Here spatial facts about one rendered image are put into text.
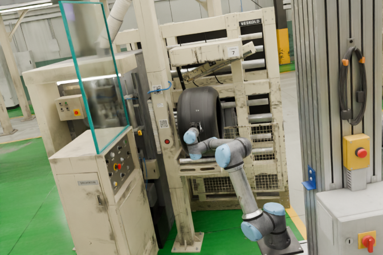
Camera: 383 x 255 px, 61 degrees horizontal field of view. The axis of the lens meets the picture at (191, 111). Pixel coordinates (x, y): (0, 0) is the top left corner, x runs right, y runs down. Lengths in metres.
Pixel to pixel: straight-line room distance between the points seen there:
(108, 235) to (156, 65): 1.29
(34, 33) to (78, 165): 10.31
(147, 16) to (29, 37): 10.07
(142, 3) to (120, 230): 1.64
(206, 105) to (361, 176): 1.30
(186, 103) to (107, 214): 0.97
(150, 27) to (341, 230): 1.88
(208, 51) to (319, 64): 1.55
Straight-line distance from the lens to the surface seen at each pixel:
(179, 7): 11.63
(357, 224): 1.40
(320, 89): 1.36
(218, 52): 2.75
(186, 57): 2.80
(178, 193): 2.96
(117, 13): 2.96
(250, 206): 1.83
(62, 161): 2.35
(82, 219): 2.52
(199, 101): 2.48
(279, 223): 1.94
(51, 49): 12.19
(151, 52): 2.59
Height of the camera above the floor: 2.01
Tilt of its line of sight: 16 degrees down
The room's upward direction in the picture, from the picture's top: 9 degrees counter-clockwise
